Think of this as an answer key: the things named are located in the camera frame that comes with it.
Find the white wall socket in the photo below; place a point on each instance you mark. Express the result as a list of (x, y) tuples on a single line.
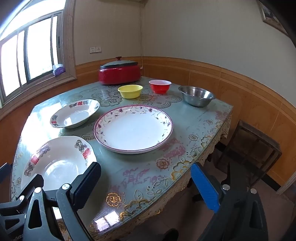
[(92, 49), (98, 49)]

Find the large floral pink-rimmed plate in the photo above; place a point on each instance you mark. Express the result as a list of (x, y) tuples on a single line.
[(133, 129)]

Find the red electric cooking pot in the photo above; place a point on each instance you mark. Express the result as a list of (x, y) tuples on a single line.
[(119, 75)]

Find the yellow plastic bowl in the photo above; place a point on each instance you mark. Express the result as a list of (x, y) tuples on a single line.
[(130, 91)]

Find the purple tissue pack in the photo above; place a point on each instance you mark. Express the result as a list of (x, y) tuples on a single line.
[(59, 70)]

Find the grey pot lid red knob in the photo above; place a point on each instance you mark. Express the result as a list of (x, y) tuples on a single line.
[(118, 63)]

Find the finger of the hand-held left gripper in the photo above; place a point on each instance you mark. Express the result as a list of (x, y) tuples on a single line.
[(4, 170), (34, 182)]

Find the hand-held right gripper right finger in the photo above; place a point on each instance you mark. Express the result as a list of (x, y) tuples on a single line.
[(204, 187)]

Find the dark wooden stool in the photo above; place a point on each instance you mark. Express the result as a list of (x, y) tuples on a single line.
[(259, 136)]

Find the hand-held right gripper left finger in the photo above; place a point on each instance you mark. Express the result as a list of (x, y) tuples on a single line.
[(89, 180)]

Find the white deep plate red characters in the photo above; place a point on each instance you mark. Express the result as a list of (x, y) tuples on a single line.
[(57, 160), (71, 115)]

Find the window with metal frame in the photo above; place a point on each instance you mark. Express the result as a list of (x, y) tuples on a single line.
[(37, 46)]

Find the framed wall picture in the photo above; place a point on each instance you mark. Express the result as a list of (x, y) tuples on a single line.
[(269, 16)]

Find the red plastic bowl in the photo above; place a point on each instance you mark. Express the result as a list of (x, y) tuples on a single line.
[(160, 87)]

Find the stainless steel bowl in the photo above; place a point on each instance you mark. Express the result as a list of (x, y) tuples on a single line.
[(196, 97)]

